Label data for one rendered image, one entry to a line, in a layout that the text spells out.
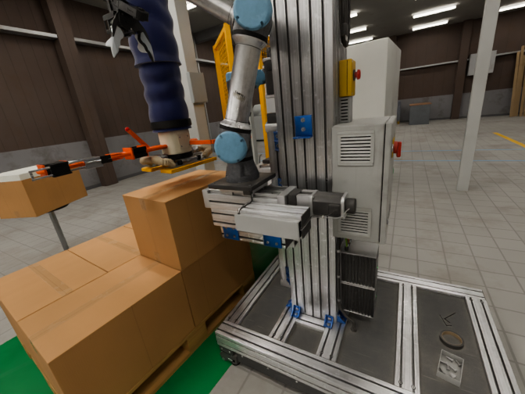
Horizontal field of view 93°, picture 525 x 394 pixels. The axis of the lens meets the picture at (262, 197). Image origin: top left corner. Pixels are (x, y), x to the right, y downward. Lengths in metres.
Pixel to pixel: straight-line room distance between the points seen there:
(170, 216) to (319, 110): 0.86
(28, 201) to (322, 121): 2.66
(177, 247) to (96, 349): 0.52
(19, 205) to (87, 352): 2.03
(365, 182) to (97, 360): 1.31
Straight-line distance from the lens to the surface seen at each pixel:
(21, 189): 3.05
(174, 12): 3.14
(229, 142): 0.89
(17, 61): 6.99
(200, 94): 2.99
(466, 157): 4.22
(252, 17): 0.91
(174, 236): 1.38
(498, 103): 15.54
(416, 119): 13.37
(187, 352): 1.78
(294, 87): 1.09
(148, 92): 1.52
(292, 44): 1.11
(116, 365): 1.48
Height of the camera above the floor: 1.31
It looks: 19 degrees down
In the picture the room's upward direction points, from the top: 6 degrees counter-clockwise
